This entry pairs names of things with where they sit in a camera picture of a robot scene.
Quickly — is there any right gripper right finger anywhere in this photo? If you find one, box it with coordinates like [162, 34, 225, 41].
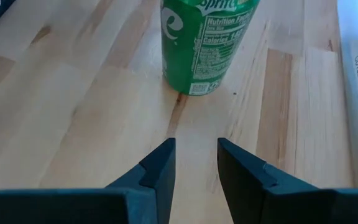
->
[218, 138, 358, 224]

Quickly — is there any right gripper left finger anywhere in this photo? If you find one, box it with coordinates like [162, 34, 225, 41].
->
[0, 138, 177, 224]

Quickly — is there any green Sprite soda can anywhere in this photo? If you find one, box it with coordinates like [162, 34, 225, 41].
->
[160, 0, 261, 96]

